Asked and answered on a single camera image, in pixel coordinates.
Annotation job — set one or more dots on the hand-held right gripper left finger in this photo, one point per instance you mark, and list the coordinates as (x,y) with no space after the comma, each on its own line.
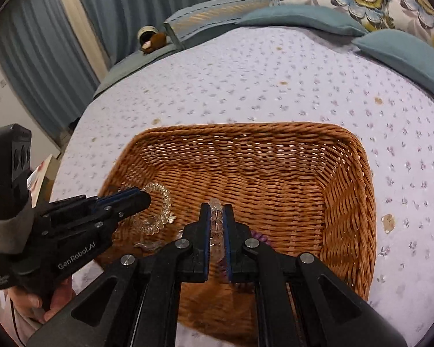
(205,245)

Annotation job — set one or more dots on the blue pillow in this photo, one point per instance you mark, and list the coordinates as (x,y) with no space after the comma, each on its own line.
(408,54)
(303,16)

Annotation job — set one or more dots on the white dotted bedspread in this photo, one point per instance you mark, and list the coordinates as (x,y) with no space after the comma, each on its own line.
(275,79)

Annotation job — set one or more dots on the person's left hand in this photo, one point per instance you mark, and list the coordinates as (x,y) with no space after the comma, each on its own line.
(58,298)

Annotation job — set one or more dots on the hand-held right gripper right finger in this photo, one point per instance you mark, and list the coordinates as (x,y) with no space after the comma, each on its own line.
(228,245)

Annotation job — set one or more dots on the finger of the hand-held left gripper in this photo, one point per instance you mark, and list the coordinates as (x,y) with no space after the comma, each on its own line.
(133,204)
(117,196)

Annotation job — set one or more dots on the brown wicker basket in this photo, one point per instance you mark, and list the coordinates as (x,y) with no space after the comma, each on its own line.
(293,195)

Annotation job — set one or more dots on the grey-green bed sheet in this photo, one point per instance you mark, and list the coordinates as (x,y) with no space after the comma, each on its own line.
(137,65)

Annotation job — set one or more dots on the brown plush toy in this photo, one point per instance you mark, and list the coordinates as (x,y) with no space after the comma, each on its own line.
(154,42)

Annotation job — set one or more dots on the blue curtain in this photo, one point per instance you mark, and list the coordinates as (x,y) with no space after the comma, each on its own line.
(39,43)

